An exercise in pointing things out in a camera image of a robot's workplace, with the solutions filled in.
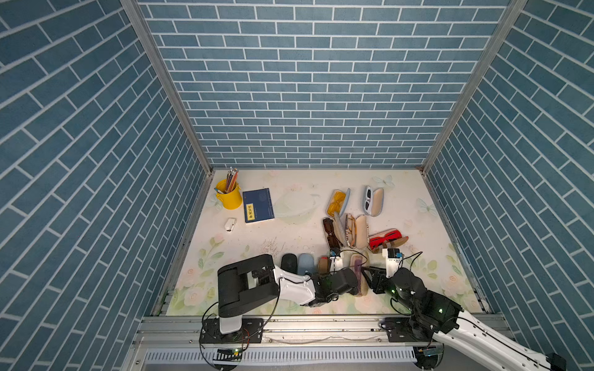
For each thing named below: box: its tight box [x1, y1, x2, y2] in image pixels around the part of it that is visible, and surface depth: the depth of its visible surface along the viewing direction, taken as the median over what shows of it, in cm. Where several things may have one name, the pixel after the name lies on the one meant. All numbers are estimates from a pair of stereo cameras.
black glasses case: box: [280, 253, 298, 275], surface depth 88 cm
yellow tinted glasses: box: [327, 190, 346, 218], surface depth 107 cm
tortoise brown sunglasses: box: [323, 217, 344, 249], surface depth 96 cm
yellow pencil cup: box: [215, 179, 243, 210], surface depth 102 cm
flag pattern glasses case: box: [344, 213, 368, 249], surface depth 98 cm
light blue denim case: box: [297, 252, 315, 276], surface depth 88 cm
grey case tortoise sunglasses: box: [332, 214, 347, 249], surface depth 96 cm
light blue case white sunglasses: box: [362, 185, 385, 218], surface depth 107 cm
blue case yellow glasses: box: [326, 187, 351, 218], surface depth 107 cm
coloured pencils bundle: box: [225, 166, 239, 194], surface depth 101 cm
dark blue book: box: [242, 187, 275, 225], surface depth 107 cm
